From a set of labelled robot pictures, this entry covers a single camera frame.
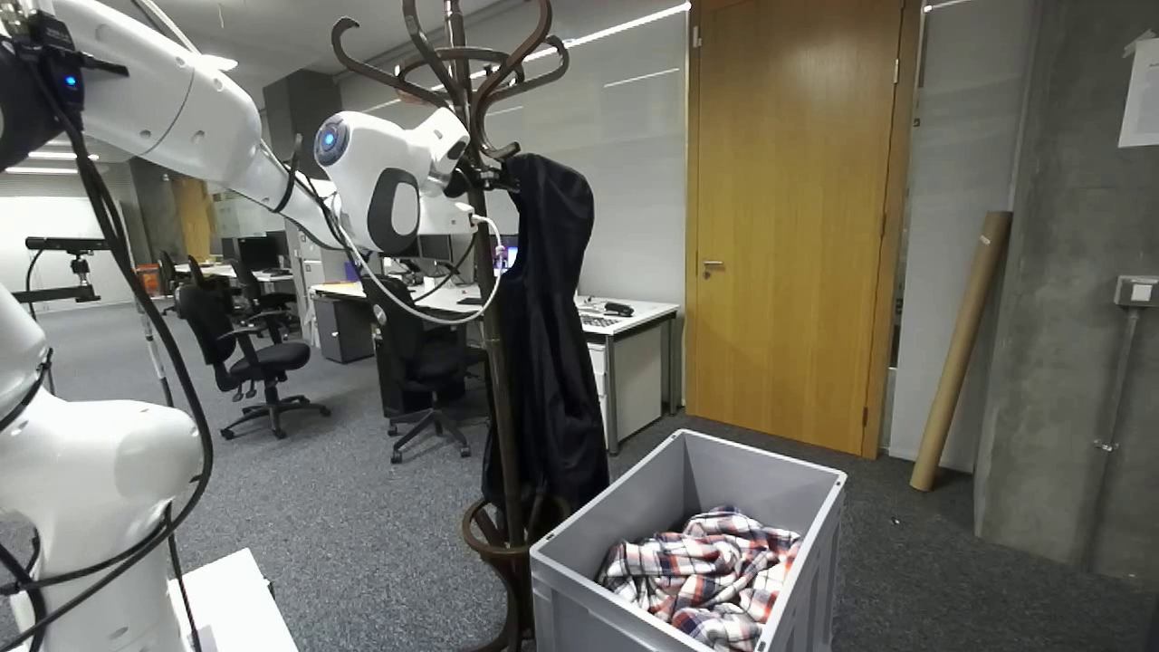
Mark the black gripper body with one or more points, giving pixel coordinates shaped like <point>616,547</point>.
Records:
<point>460,180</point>

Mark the black hoodie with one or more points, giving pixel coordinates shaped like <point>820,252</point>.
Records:
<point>547,363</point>

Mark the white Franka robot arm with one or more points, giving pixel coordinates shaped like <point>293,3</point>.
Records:
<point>158,110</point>

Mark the dark wooden coat stand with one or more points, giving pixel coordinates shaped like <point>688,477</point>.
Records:
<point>459,72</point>

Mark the lit computer monitor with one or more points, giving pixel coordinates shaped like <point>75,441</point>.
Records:
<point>509,256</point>

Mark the black stapler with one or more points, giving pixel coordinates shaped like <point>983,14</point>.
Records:
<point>616,309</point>

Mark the white desk with drawers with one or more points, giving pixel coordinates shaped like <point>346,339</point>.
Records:
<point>640,373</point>

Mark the black office chair with armrests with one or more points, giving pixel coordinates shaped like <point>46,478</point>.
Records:
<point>259,356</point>

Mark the long ceiling light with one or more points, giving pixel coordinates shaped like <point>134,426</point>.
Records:
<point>218,58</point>

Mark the wooden door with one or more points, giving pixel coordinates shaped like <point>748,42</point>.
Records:
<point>797,217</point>

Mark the grey plastic crate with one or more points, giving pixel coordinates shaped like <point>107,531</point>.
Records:
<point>579,602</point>

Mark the plaid cloth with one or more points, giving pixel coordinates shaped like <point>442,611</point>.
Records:
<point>706,573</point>

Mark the white robot platform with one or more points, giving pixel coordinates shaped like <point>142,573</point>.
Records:
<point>236,602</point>

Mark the long cardboard tube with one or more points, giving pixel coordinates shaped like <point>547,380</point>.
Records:
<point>961,348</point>

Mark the white paper sign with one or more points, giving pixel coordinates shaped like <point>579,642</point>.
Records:
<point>1142,93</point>

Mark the grey conduit pipe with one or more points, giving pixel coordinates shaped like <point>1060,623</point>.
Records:
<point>1121,420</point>

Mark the black camera on tripod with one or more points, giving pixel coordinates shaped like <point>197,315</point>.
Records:
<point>66,243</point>

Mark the grey wall switch box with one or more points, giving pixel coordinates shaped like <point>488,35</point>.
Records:
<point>1139,292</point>

